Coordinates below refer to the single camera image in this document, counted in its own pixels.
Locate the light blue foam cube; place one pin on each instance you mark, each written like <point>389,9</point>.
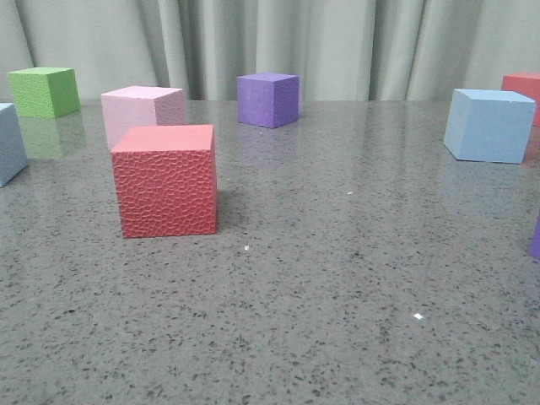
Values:
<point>489,125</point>

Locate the purple foam cube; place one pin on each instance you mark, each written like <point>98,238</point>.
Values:
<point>268,99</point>

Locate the red textured foam cube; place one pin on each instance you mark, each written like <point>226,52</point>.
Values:
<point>166,181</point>

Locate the pink foam cube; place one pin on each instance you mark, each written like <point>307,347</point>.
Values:
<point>135,106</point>

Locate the grey-green curtain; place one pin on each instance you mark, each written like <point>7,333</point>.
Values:
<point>342,50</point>

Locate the green foam cube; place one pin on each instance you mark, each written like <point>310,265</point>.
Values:
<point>44,92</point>

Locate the purple cube at right edge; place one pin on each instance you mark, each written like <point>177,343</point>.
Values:
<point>534,249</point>

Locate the red foam cube far right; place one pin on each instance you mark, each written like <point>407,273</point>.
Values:
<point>527,84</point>

